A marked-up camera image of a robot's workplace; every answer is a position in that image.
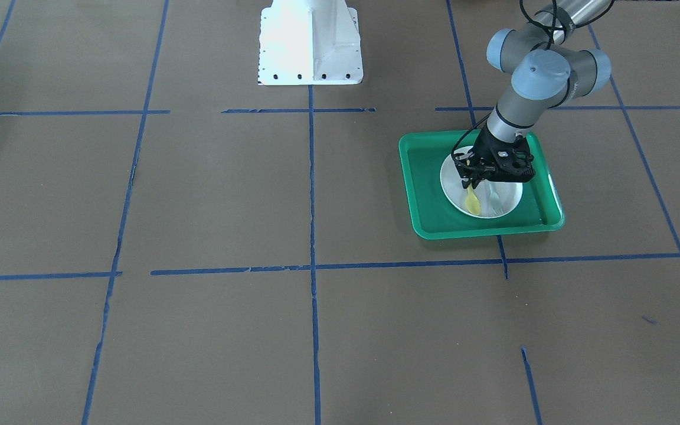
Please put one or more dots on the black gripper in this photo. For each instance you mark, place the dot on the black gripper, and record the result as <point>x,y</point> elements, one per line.
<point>485,147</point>

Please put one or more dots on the white round plate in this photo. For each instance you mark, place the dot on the white round plate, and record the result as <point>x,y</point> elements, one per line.
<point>510,193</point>

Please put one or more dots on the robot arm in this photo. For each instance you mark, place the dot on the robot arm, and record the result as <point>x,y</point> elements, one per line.
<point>544,75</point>

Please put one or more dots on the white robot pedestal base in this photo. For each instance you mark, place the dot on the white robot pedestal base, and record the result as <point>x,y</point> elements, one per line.
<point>309,42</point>

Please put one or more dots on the green plastic tray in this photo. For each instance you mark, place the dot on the green plastic tray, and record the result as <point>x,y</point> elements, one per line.
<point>434,218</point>

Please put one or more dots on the pale green plastic fork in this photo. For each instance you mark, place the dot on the pale green plastic fork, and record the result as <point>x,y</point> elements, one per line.
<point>494,199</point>

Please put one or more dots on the yellow plastic spoon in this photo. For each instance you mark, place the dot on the yellow plastic spoon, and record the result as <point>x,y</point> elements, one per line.
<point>472,204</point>

